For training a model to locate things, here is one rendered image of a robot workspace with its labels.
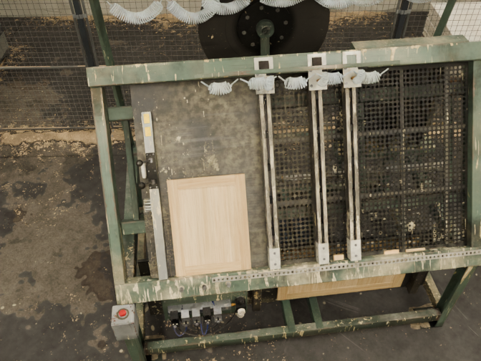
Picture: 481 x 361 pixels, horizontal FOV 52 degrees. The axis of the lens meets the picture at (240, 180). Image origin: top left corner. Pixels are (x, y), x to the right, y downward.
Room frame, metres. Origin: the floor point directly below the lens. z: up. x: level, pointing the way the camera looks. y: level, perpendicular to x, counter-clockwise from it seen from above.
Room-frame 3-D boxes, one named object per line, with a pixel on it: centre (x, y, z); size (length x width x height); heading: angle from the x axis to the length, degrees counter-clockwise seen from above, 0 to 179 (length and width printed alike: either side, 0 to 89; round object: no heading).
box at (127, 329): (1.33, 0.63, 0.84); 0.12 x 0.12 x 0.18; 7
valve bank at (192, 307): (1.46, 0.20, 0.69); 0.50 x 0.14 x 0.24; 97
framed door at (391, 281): (1.89, -0.70, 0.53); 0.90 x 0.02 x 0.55; 97
